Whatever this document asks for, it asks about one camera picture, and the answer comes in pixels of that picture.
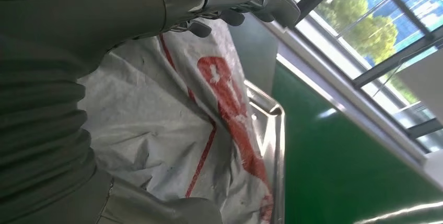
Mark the green tree outside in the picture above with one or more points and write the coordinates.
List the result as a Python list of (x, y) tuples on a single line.
[(373, 35)]

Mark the dark window frame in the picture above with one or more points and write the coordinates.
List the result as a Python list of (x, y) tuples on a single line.
[(391, 65)]

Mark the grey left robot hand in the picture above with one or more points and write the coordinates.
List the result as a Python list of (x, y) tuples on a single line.
[(86, 15)]

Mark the small grey courier bag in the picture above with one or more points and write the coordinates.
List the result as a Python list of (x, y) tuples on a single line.
[(148, 129)]

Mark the green conveyor belt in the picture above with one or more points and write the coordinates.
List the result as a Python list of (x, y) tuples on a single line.
[(328, 181)]

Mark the aluminium conveyor rail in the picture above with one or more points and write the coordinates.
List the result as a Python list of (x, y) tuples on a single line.
[(332, 101)]

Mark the steel scale tray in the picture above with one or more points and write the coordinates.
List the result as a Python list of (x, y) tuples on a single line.
[(274, 139)]

